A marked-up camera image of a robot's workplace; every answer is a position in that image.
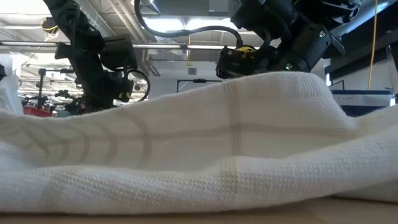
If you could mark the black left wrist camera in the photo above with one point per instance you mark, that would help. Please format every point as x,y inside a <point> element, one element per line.
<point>119,53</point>

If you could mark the red bin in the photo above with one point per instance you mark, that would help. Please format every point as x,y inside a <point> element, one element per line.
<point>37,111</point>

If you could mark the white towel with grey checks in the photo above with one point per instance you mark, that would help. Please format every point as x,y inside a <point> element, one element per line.
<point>186,140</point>

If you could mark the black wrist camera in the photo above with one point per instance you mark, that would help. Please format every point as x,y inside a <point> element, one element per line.
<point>119,53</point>
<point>233,63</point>

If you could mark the black background robot arm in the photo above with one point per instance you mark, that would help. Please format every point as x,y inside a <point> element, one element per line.
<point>34,101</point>

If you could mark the navy fabric basket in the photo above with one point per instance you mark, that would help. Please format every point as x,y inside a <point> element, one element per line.
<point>360,99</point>

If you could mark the grey wall vent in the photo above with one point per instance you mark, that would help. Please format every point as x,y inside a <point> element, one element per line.
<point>192,71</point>

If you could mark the long ceiling light bar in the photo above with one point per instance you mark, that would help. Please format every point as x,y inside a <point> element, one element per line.
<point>155,46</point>

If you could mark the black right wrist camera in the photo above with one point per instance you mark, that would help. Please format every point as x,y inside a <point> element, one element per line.
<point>233,63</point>

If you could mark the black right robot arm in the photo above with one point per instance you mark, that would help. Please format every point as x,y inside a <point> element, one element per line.
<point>280,15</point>

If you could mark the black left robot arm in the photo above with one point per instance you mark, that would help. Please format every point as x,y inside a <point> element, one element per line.
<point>81,46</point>

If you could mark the black background rig frame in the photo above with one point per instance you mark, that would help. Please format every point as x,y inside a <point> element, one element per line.
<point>199,81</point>
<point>42,84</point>

